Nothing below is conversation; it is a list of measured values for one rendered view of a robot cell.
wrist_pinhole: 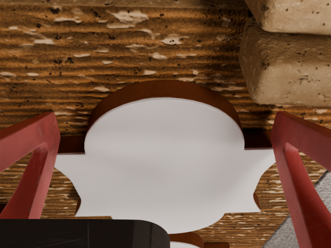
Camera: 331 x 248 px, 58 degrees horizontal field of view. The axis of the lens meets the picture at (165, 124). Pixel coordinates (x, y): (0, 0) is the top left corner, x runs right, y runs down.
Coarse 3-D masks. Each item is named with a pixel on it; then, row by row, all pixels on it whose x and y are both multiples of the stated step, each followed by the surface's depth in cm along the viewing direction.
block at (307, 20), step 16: (256, 0) 7; (272, 0) 7; (288, 0) 6; (304, 0) 6; (320, 0) 6; (256, 16) 7; (272, 16) 7; (288, 16) 7; (304, 16) 7; (320, 16) 7; (288, 32) 7; (304, 32) 7; (320, 32) 7
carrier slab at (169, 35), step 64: (0, 0) 9; (64, 0) 9; (128, 0) 10; (192, 0) 10; (0, 64) 11; (64, 64) 11; (128, 64) 11; (192, 64) 11; (0, 128) 14; (64, 128) 14; (256, 128) 14; (0, 192) 19; (64, 192) 19; (256, 192) 19
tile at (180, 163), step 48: (144, 96) 11; (192, 96) 11; (96, 144) 13; (144, 144) 13; (192, 144) 13; (240, 144) 13; (96, 192) 16; (144, 192) 16; (192, 192) 17; (240, 192) 17
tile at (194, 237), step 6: (168, 234) 23; (174, 234) 23; (180, 234) 23; (186, 234) 24; (192, 234) 24; (174, 240) 23; (180, 240) 23; (186, 240) 23; (192, 240) 24; (198, 240) 24; (174, 246) 23; (180, 246) 23; (186, 246) 23; (192, 246) 23; (198, 246) 24; (204, 246) 26; (210, 246) 26; (216, 246) 26; (222, 246) 26; (228, 246) 26
